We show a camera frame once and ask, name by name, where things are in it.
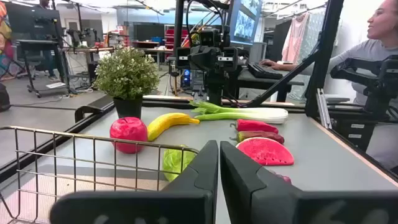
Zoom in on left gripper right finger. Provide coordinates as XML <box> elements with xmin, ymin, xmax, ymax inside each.
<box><xmin>220</xmin><ymin>140</ymin><xmax>398</xmax><ymax>224</ymax></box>

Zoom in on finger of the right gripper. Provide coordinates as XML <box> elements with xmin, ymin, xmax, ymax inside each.
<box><xmin>188</xmin><ymin>46</ymin><xmax>205</xmax><ymax>63</ymax></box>
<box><xmin>203</xmin><ymin>46</ymin><xmax>220</xmax><ymax>63</ymax></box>

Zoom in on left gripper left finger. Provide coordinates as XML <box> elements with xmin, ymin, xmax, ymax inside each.
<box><xmin>49</xmin><ymin>139</ymin><xmax>220</xmax><ymax>224</ymax></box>

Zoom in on red grape bunch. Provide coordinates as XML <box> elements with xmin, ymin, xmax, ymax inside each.
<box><xmin>269</xmin><ymin>169</ymin><xmax>293</xmax><ymax>185</ymax></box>

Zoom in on lime green cabbage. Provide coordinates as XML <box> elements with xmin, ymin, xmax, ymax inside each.
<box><xmin>162</xmin><ymin>144</ymin><xmax>197</xmax><ymax>183</ymax></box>

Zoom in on watermelon slice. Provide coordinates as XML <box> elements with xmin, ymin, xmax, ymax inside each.
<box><xmin>235</xmin><ymin>137</ymin><xmax>295</xmax><ymax>167</ymax></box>

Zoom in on green white celery stalk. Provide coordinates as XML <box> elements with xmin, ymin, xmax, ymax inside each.
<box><xmin>188</xmin><ymin>100</ymin><xmax>289</xmax><ymax>125</ymax></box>

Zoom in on yellow banana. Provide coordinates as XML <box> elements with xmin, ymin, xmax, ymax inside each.
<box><xmin>147</xmin><ymin>112</ymin><xmax>201</xmax><ymax>142</ymax></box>

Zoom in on red apple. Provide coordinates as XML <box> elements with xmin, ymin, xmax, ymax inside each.
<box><xmin>109</xmin><ymin>116</ymin><xmax>149</xmax><ymax>155</ymax></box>

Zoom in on computer tower with blue light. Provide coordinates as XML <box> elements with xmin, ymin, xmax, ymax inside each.
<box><xmin>182</xmin><ymin>68</ymin><xmax>193</xmax><ymax>88</ymax></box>

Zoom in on red storage bins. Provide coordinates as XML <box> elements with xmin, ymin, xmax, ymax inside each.
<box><xmin>164</xmin><ymin>29</ymin><xmax>190</xmax><ymax>50</ymax></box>

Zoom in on large blue display screen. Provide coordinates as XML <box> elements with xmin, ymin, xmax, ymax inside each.
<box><xmin>228</xmin><ymin>0</ymin><xmax>264</xmax><ymax>46</ymax></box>

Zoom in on black keyboard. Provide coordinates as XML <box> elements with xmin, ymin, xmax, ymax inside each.
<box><xmin>248</xmin><ymin>62</ymin><xmax>284</xmax><ymax>80</ymax></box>

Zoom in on black desk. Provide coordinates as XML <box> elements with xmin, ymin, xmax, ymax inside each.
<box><xmin>236</xmin><ymin>67</ymin><xmax>305</xmax><ymax>103</ymax></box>

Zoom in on pink hanging cloth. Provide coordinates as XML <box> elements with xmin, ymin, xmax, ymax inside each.
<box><xmin>281</xmin><ymin>12</ymin><xmax>310</xmax><ymax>65</ymax></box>

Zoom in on potted green plant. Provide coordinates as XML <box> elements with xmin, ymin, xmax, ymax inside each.
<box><xmin>94</xmin><ymin>46</ymin><xmax>161</xmax><ymax>120</ymax></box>

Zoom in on red chili pepper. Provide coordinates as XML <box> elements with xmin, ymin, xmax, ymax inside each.
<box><xmin>229</xmin><ymin>119</ymin><xmax>280</xmax><ymax>134</ymax></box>

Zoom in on pale patterned hanging cloth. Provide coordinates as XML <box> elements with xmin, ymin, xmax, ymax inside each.
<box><xmin>298</xmin><ymin>9</ymin><xmax>326</xmax><ymax>63</ymax></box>

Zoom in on black labelled control box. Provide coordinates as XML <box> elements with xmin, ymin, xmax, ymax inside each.
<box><xmin>334</xmin><ymin>118</ymin><xmax>379</xmax><ymax>151</ymax></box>

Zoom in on tan mat with dark border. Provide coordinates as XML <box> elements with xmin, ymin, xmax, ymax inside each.
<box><xmin>0</xmin><ymin>174</ymin><xmax>170</xmax><ymax>224</ymax></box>

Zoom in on person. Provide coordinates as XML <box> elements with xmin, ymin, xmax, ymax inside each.
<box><xmin>259</xmin><ymin>0</ymin><xmax>398</xmax><ymax>170</ymax></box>

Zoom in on black monitor on rolling stand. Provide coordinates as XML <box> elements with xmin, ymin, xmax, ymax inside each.
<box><xmin>4</xmin><ymin>1</ymin><xmax>74</xmax><ymax>99</ymax></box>

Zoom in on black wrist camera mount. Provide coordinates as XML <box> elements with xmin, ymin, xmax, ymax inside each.
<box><xmin>198</xmin><ymin>28</ymin><xmax>231</xmax><ymax>47</ymax></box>

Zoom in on metal wire basket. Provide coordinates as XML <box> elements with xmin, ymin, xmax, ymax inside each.
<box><xmin>0</xmin><ymin>125</ymin><xmax>200</xmax><ymax>224</ymax></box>

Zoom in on colourful wall hanging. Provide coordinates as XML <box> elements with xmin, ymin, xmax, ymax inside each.
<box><xmin>0</xmin><ymin>0</ymin><xmax>15</xmax><ymax>78</ymax></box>

